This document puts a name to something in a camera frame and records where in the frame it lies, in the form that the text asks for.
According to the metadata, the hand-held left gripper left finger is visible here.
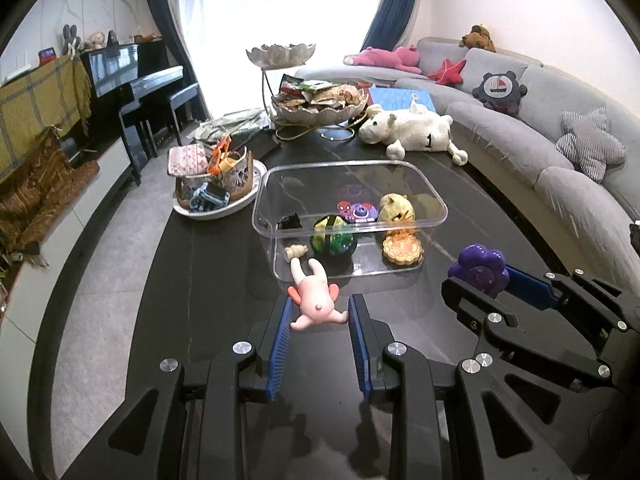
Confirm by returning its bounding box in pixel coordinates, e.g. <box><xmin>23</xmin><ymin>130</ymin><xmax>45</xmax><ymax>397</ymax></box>
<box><xmin>65</xmin><ymin>297</ymin><xmax>296</xmax><ymax>480</ymax></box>

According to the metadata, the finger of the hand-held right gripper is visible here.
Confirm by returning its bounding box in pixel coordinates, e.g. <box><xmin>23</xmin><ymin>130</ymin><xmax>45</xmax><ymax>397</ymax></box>
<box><xmin>442</xmin><ymin>277</ymin><xmax>613</xmax><ymax>386</ymax></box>
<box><xmin>505</xmin><ymin>266</ymin><xmax>640</xmax><ymax>356</ymax></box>

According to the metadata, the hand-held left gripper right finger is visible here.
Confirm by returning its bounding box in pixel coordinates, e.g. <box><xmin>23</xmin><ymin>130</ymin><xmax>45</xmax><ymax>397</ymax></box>
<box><xmin>347</xmin><ymin>294</ymin><xmax>576</xmax><ymax>480</ymax></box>

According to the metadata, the purple flower toy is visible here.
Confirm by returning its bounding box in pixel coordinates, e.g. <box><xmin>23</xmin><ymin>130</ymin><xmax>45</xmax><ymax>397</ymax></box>
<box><xmin>447</xmin><ymin>242</ymin><xmax>510</xmax><ymax>297</ymax></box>

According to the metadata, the pink rabbit figure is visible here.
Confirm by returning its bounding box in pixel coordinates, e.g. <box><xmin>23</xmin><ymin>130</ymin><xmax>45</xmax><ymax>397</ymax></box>
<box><xmin>286</xmin><ymin>257</ymin><xmax>349</xmax><ymax>333</ymax></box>

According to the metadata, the mooncake keychain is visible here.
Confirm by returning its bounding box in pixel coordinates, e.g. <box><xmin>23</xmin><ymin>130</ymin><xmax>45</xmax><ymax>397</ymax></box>
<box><xmin>381</xmin><ymin>235</ymin><xmax>425</xmax><ymax>266</ymax></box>

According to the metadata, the ball with black knit cover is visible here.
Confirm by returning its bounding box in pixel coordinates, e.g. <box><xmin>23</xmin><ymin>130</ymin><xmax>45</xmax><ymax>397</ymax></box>
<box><xmin>310</xmin><ymin>214</ymin><xmax>358</xmax><ymax>259</ymax></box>

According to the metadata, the yellow plush toy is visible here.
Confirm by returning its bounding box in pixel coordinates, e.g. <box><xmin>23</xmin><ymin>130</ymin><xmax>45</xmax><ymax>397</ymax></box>
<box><xmin>377</xmin><ymin>192</ymin><xmax>416</xmax><ymax>226</ymax></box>

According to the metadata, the clear plastic container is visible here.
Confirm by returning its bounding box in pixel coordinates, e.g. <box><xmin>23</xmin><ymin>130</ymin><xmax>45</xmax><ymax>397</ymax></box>
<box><xmin>251</xmin><ymin>160</ymin><xmax>448</xmax><ymax>281</ymax></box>

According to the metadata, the black marble desktop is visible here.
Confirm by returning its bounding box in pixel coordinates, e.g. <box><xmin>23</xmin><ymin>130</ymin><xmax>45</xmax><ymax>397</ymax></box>
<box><xmin>122</xmin><ymin>110</ymin><xmax>640</xmax><ymax>480</ymax></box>

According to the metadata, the grey sofa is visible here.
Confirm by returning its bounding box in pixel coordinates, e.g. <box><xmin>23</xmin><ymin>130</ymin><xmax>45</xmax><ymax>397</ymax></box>
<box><xmin>295</xmin><ymin>36</ymin><xmax>640</xmax><ymax>281</ymax></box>

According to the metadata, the striped star cushion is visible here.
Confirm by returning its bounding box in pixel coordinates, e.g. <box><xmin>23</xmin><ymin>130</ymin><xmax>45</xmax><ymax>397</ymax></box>
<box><xmin>556</xmin><ymin>106</ymin><xmax>627</xmax><ymax>182</ymax></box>

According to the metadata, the white plate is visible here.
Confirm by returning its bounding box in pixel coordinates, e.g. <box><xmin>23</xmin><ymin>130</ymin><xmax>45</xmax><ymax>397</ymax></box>
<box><xmin>173</xmin><ymin>159</ymin><xmax>268</xmax><ymax>221</ymax></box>

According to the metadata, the blue toy watch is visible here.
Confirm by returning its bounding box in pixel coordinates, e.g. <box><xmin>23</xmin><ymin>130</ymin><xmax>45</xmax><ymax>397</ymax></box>
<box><xmin>190</xmin><ymin>182</ymin><xmax>231</xmax><ymax>209</ymax></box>

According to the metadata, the white plush sheep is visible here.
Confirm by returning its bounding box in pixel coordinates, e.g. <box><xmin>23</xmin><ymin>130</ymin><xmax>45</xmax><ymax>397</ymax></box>
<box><xmin>358</xmin><ymin>104</ymin><xmax>469</xmax><ymax>166</ymax></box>

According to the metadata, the navy ship wheel cushion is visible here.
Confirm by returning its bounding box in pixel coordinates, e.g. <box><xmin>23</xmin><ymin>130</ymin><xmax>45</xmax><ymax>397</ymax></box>
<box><xmin>471</xmin><ymin>71</ymin><xmax>528</xmax><ymax>117</ymax></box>

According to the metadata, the black wallet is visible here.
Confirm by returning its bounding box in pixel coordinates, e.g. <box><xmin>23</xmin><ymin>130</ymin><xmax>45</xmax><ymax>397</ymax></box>
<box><xmin>247</xmin><ymin>135</ymin><xmax>283</xmax><ymax>161</ymax></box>

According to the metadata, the pink patterned pouch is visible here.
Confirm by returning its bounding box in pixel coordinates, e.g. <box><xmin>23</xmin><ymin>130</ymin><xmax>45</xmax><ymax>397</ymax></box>
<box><xmin>167</xmin><ymin>144</ymin><xmax>210</xmax><ymax>177</ymax></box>

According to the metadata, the grey plastic bag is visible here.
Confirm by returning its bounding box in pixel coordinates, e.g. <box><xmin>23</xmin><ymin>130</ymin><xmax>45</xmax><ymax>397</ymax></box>
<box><xmin>192</xmin><ymin>109</ymin><xmax>266</xmax><ymax>143</ymax></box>

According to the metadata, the red star plush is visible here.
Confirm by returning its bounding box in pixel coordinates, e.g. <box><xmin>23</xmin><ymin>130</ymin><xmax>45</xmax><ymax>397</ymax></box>
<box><xmin>427</xmin><ymin>57</ymin><xmax>467</xmax><ymax>86</ymax></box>

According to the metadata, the white low cabinet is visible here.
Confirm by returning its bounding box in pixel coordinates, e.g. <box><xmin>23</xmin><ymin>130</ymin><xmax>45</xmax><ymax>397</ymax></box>
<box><xmin>0</xmin><ymin>137</ymin><xmax>143</xmax><ymax>341</ymax></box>

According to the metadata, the pile of snack packets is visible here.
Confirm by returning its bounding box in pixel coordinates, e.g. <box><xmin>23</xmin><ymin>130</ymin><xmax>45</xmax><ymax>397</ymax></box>
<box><xmin>272</xmin><ymin>74</ymin><xmax>368</xmax><ymax>111</ymax></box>

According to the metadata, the brown teddy bear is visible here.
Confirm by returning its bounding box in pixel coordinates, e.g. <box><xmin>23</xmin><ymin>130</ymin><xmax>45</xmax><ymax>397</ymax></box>
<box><xmin>460</xmin><ymin>24</ymin><xmax>497</xmax><ymax>53</ymax></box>

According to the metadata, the pink plush toy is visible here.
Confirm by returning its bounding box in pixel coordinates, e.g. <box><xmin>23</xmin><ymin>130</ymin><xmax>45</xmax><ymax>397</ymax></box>
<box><xmin>343</xmin><ymin>45</ymin><xmax>423</xmax><ymax>73</ymax></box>

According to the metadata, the black piano bench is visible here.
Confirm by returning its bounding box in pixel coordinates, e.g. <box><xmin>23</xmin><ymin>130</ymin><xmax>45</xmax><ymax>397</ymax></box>
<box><xmin>118</xmin><ymin>83</ymin><xmax>207</xmax><ymax>186</ymax></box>

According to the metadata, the brown patterned cloth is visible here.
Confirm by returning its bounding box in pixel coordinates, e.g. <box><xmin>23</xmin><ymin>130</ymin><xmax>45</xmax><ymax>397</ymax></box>
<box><xmin>0</xmin><ymin>127</ymin><xmax>98</xmax><ymax>266</ymax></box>

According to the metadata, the silver lotus fruit stand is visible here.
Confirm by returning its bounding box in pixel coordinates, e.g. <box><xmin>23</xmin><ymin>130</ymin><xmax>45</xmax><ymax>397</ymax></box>
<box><xmin>245</xmin><ymin>42</ymin><xmax>368</xmax><ymax>142</ymax></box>

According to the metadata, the blue curtain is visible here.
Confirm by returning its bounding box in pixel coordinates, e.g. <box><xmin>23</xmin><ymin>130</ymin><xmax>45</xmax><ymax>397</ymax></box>
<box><xmin>140</xmin><ymin>0</ymin><xmax>211</xmax><ymax>121</ymax></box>
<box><xmin>360</xmin><ymin>0</ymin><xmax>426</xmax><ymax>53</ymax></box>

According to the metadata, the black piano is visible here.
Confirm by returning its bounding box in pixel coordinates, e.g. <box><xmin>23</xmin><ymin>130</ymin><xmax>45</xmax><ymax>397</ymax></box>
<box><xmin>80</xmin><ymin>40</ymin><xmax>186</xmax><ymax>111</ymax></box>

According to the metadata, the yellow plaid blanket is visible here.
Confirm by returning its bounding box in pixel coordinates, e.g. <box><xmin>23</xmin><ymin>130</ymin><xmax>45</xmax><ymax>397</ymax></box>
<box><xmin>0</xmin><ymin>55</ymin><xmax>93</xmax><ymax>181</ymax></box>

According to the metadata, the grey rabbit plush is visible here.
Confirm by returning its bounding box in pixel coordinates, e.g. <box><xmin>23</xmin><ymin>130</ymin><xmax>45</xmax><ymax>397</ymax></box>
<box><xmin>62</xmin><ymin>24</ymin><xmax>82</xmax><ymax>56</ymax></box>

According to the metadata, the floral basket with wooden handle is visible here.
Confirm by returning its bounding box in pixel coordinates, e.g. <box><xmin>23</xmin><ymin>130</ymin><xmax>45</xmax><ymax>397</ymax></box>
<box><xmin>175</xmin><ymin>147</ymin><xmax>251</xmax><ymax>208</ymax></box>

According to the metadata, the orange plastic frame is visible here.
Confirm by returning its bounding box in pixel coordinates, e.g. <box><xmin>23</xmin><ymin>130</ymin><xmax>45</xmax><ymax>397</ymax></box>
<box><xmin>207</xmin><ymin>135</ymin><xmax>233</xmax><ymax>173</ymax></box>

